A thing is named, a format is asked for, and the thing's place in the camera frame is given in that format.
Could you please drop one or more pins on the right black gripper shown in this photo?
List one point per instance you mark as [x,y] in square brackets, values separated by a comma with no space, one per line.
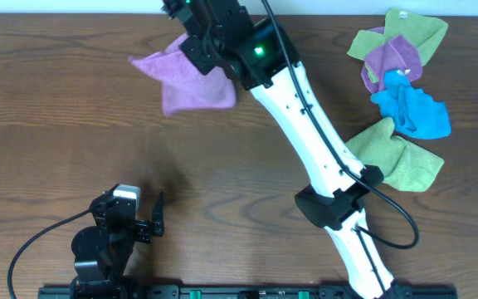
[172,7]

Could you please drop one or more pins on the large purple microfiber cloth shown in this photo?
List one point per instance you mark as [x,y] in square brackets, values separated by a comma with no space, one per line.
[183,86]

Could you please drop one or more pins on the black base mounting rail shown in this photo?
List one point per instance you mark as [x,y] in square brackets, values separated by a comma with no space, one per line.
[175,292]

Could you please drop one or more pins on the small purple cloth in pile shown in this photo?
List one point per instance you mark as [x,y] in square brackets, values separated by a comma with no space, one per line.
[397,54]

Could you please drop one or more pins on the blue microfiber cloth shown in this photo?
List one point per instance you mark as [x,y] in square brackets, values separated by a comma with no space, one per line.
[414,112]

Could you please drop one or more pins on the green cloth at top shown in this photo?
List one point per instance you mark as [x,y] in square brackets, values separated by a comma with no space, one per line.
[424,33]

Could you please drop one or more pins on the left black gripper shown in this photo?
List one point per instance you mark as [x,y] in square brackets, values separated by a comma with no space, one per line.
[146,227]

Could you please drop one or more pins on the green cloth lower pile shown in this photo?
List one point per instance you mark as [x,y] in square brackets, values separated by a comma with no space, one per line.
[405,166]

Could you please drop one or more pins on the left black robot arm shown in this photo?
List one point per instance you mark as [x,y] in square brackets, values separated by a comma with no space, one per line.
[102,251]

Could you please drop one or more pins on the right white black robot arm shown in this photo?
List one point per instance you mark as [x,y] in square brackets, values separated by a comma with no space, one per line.
[264,60]

